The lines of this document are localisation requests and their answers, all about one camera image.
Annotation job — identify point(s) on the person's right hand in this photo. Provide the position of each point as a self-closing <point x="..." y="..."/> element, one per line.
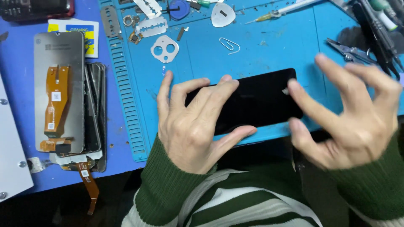
<point x="363" y="132"/>

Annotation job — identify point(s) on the person's left hand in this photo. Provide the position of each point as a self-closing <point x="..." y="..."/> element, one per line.
<point x="186" y="132"/>

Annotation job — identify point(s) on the black smartphone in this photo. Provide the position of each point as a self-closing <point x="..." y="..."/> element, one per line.
<point x="262" y="101"/>

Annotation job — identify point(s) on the blue silicone repair mat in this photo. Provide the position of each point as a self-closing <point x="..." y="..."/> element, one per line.
<point x="205" y="53"/>

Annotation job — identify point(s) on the small steel scissors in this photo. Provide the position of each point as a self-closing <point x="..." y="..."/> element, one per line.
<point x="350" y="51"/>

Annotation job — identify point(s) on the green white striped sweater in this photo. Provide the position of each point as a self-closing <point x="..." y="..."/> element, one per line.
<point x="240" y="201"/>

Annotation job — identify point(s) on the stack of broken phone screens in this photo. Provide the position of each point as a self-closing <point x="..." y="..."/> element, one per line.
<point x="94" y="107"/>

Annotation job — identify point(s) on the dark grey round pick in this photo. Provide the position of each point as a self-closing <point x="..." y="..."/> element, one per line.
<point x="348" y="37"/>

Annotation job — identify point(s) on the black tweezers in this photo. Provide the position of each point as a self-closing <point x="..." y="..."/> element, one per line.
<point x="374" y="34"/>

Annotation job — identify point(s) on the small dark metal strip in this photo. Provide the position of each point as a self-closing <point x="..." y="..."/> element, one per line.
<point x="180" y="33"/>

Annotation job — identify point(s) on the white paper clip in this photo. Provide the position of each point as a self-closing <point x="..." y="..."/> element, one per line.
<point x="224" y="40"/>

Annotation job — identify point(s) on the small gold phone component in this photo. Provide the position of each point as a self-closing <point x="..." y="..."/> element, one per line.
<point x="135" y="38"/>

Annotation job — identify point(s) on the silver razor blade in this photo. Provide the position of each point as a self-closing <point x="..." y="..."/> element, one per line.
<point x="152" y="27"/>
<point x="148" y="7"/>

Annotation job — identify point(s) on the white pen with green cap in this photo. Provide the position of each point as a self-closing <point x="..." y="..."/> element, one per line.
<point x="386" y="17"/>

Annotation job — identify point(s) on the white triangular opening pick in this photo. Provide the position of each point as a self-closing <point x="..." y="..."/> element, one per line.
<point x="222" y="19"/>

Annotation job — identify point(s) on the blue round opening tool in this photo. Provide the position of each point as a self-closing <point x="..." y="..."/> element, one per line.
<point x="180" y="8"/>

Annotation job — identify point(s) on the dull grey razor blade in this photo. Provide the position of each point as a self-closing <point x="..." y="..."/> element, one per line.
<point x="110" y="22"/>

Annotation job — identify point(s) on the silver screen panel orange flex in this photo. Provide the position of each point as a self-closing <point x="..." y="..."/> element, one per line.
<point x="56" y="94"/>

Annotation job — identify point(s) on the white yellow blue wipe packet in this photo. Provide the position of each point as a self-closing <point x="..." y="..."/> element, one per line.
<point x="83" y="34"/>

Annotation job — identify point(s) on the syringe with yellow tip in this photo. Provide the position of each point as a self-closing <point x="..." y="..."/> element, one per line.
<point x="284" y="11"/>

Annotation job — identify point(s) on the crumpled white tape piece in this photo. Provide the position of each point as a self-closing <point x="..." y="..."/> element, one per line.
<point x="35" y="165"/>

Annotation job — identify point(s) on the white panel with screws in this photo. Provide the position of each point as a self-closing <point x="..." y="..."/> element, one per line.
<point x="11" y="151"/>

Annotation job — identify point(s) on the black keypad phone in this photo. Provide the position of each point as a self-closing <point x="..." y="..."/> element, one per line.
<point x="34" y="8"/>

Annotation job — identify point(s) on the silver camera lens frame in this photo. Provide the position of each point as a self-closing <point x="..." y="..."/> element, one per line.
<point x="157" y="56"/>

